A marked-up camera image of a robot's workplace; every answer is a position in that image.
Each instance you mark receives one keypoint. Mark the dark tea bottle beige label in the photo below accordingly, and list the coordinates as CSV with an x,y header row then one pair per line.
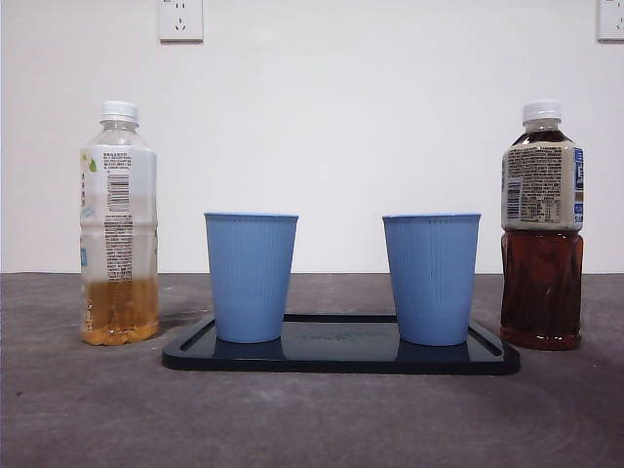
x,y
541,292

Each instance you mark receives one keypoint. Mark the white wall socket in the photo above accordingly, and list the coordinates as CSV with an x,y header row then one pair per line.
x,y
181,22
612,19

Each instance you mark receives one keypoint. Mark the blue ribbed plastic cup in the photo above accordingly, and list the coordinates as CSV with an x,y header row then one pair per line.
x,y
249,278
431,278

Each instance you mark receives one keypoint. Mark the dark teal rectangular tray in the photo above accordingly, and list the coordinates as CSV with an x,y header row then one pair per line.
x,y
341,351

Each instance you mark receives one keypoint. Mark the light tea bottle white label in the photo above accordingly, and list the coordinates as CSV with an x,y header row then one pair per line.
x,y
119,219

